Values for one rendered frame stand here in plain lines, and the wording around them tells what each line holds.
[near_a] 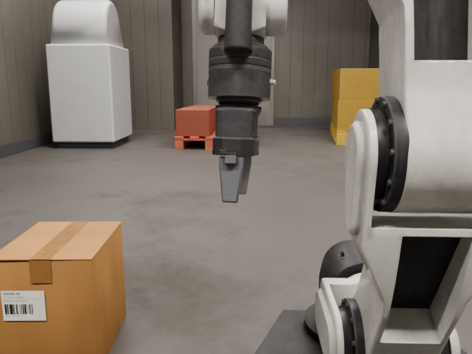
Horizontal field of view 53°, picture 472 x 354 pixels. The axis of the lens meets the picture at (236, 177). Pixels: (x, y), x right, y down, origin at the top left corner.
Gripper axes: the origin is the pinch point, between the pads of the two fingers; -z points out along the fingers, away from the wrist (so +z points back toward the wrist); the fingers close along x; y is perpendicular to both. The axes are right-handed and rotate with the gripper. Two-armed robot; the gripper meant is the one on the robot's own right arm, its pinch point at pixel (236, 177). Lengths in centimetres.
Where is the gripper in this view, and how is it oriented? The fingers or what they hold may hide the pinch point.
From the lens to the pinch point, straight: 66.7
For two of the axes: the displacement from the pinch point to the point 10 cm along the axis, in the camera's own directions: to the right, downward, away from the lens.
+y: 9.9, 0.4, -1.2
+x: -1.3, 0.6, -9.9
